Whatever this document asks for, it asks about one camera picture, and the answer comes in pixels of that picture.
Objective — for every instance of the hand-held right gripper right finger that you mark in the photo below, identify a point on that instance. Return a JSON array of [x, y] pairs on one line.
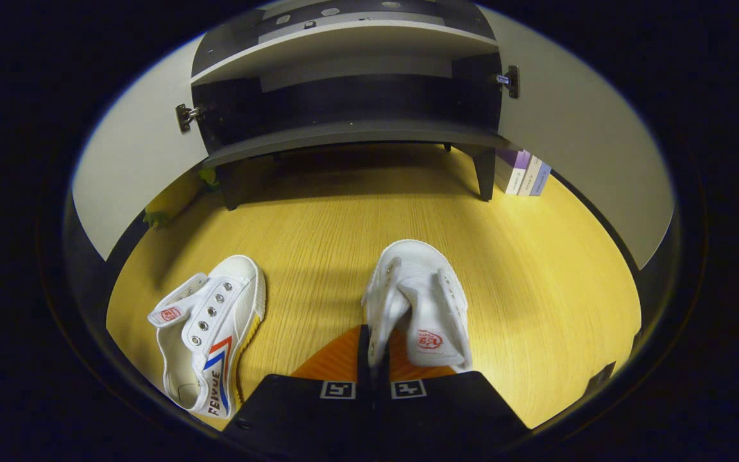
[[453, 410]]

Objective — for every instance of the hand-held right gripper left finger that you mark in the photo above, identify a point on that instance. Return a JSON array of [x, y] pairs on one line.
[[363, 366]]

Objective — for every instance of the white canvas shoe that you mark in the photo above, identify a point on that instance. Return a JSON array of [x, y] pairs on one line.
[[421, 282], [215, 321]]

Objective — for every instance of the white shoe cabinet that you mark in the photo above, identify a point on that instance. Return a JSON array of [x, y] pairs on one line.
[[344, 128]]

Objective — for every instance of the white shoe cabinet door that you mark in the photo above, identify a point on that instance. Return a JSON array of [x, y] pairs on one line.
[[587, 141], [138, 154]]

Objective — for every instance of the metal door hinge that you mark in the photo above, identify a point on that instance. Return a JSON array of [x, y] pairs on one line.
[[510, 81], [185, 117]]

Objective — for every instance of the purple spine book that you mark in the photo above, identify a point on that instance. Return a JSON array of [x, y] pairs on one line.
[[510, 172]]

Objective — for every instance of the white spine book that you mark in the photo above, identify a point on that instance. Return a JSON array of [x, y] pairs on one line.
[[530, 178]]

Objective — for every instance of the blue spine book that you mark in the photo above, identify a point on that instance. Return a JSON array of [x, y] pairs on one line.
[[541, 181]]

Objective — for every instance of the yellow pineapple plush toy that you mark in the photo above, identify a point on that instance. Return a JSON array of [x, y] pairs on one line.
[[167, 199]]

